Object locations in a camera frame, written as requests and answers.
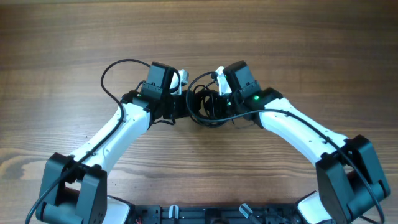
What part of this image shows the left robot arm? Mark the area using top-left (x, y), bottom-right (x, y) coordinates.
top-left (25, 62), bottom-right (188, 223)

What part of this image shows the black cable bundle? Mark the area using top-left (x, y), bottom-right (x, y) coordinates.
top-left (185, 83), bottom-right (234, 128)

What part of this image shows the camera black cable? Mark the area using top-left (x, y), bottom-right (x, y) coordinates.
top-left (185, 70), bottom-right (386, 224)
top-left (24, 58), bottom-right (153, 224)

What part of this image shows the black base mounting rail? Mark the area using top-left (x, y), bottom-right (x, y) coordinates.
top-left (125, 203), bottom-right (307, 224)

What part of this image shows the right camera black cable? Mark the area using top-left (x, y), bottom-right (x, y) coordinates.
top-left (185, 70), bottom-right (386, 224)

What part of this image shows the right white rail clip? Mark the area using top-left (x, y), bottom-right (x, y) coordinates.
top-left (239, 203), bottom-right (253, 219)

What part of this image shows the left white rail clip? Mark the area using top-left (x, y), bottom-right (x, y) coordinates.
top-left (169, 205), bottom-right (180, 220)

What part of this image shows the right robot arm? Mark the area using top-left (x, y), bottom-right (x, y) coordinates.
top-left (211, 61), bottom-right (391, 223)

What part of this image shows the white rail clip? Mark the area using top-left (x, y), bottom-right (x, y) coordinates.
top-left (169, 205), bottom-right (180, 220)
top-left (239, 203), bottom-right (253, 219)

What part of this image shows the left camera black cable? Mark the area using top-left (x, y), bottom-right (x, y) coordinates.
top-left (24, 58), bottom-right (153, 224)

